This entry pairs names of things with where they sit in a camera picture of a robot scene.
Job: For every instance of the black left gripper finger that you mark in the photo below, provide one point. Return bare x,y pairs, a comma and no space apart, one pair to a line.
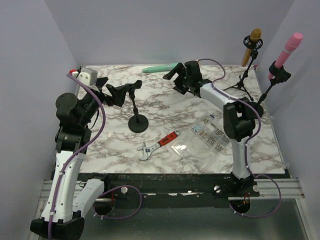
118,93
100,83

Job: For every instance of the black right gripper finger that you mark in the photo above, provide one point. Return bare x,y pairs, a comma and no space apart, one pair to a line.
182,85
178,69

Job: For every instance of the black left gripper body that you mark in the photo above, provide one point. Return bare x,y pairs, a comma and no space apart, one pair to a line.
93,101

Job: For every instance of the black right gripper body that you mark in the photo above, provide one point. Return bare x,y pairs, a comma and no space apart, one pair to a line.
186,81

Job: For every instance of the green microphone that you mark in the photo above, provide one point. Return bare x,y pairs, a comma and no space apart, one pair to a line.
159,68

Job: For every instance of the black round-base microphone stand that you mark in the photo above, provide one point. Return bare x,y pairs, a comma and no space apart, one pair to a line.
138,123

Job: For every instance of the gold microphone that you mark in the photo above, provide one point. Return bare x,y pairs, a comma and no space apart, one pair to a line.
251,42

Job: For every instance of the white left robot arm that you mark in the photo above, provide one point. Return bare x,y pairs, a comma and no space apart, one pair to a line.
63,217

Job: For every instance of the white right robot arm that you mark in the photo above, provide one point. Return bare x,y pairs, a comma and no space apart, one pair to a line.
241,122

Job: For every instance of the black tripod microphone stand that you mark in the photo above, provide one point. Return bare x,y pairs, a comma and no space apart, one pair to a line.
240,84

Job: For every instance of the black round-base stand right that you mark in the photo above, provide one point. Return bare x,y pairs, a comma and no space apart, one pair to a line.
280,75

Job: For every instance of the pink microphone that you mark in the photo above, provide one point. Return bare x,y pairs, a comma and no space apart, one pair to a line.
291,45

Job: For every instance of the clear plastic screw box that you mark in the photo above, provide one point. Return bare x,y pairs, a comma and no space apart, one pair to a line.
202,143

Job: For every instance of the red adjustable wrench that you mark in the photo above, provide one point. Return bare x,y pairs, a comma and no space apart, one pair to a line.
147,151

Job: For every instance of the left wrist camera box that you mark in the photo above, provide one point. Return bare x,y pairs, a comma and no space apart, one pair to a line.
85,75

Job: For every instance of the aluminium rail frame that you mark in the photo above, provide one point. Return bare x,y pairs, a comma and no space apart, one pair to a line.
187,190

